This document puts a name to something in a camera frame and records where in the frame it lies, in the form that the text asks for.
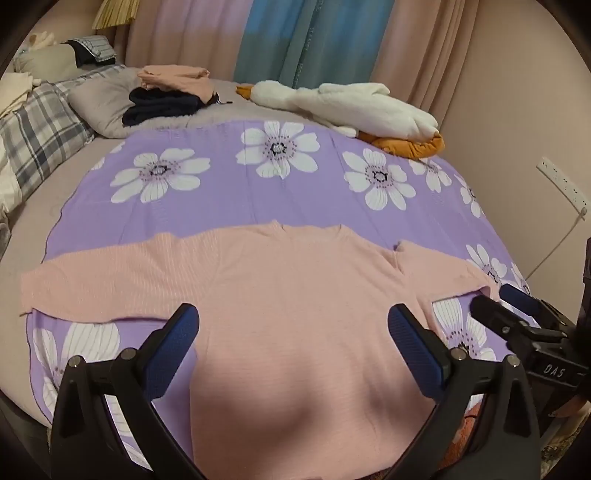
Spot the pink knit sweater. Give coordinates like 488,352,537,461
21,222,499,479

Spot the white power strip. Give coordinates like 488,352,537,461
537,157,590,216

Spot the white goose plush toy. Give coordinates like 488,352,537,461
235,80,445,160

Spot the purple floral bed sheet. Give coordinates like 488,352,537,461
27,120,530,422

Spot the plaid blue grey quilt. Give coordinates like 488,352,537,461
1,65,122,213

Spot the cream folded cloth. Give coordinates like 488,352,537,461
0,73,35,117

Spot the folded pink garment on stack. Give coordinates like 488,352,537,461
137,65,215,103

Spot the striped folded cloth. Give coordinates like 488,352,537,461
66,35,116,68

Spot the yellow pleated lampshade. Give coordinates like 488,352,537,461
92,0,140,30

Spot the white power cable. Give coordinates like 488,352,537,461
523,202,584,278

